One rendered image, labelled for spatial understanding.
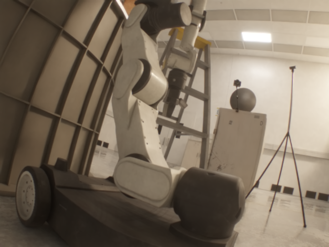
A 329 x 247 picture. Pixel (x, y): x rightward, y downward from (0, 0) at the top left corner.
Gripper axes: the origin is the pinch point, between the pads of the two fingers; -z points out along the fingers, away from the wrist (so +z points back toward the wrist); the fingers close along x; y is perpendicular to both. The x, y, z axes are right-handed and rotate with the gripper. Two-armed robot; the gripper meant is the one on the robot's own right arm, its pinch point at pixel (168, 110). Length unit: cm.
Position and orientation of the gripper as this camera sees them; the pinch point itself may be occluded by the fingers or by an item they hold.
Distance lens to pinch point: 97.5
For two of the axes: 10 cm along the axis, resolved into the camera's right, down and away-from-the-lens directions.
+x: -1.6, -0.4, 9.9
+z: 2.9, -9.6, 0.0
